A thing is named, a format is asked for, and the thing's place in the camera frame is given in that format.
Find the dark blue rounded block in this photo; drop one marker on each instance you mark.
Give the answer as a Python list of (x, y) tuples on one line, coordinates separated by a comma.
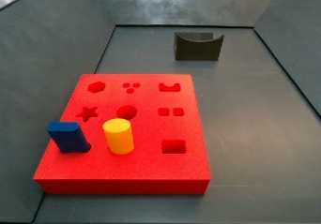
[(68, 137)]

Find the black curved holder stand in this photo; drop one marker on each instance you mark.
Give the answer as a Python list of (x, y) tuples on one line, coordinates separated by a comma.
[(197, 46)]

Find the yellow cylinder block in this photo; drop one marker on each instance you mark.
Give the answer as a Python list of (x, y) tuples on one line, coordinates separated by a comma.
[(119, 136)]

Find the red foam shape board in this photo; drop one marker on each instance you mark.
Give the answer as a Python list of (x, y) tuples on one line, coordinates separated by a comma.
[(141, 122)]

